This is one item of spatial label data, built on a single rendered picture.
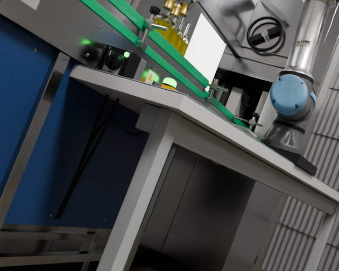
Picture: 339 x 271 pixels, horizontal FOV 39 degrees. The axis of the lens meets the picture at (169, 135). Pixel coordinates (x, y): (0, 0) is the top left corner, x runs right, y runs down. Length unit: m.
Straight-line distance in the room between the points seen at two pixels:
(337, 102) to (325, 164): 0.59
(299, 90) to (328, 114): 3.11
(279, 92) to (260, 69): 1.26
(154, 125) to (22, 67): 0.31
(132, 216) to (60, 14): 0.47
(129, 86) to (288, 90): 0.64
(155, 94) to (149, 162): 0.15
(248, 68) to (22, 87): 1.91
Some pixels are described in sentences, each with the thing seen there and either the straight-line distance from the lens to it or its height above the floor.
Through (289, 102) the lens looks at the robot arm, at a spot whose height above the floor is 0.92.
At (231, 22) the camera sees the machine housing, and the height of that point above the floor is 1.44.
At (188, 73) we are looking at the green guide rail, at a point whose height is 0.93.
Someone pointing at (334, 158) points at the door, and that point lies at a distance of 4.53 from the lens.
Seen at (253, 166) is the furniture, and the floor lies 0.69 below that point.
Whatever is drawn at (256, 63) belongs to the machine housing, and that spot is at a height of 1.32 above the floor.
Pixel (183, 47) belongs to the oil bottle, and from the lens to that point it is 1.88.
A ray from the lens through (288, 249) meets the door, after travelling 4.54.
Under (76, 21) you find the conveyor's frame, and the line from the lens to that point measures 1.15.
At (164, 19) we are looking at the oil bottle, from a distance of 1.72.
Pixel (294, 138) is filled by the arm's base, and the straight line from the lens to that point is 1.66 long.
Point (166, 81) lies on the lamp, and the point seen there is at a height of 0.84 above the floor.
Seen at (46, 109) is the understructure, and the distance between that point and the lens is 1.14.
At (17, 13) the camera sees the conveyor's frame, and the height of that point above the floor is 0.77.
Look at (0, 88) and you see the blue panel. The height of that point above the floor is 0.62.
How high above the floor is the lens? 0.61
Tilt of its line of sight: 3 degrees up
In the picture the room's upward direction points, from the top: 21 degrees clockwise
